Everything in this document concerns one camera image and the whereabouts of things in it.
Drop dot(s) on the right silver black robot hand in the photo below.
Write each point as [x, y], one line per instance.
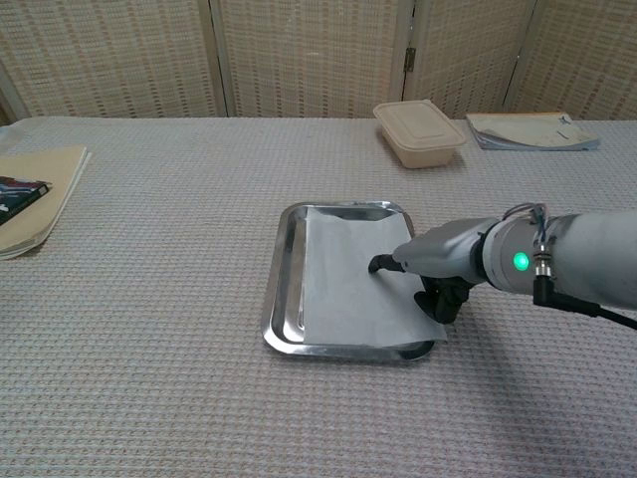
[443, 251]

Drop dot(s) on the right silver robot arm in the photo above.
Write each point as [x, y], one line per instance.
[557, 259]

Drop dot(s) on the silver metal tray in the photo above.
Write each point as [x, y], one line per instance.
[291, 279]

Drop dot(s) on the beige lidded food container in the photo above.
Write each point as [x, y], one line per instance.
[420, 132]

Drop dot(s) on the stack of papers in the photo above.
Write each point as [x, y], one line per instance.
[527, 130]

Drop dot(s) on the brass screen hinge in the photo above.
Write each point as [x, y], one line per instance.
[409, 58]

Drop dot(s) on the woven folding screen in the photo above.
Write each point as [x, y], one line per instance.
[308, 55]

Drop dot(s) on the cream manila folder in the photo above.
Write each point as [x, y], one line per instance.
[37, 209]

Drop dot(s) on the black book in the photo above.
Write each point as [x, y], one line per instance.
[17, 196]

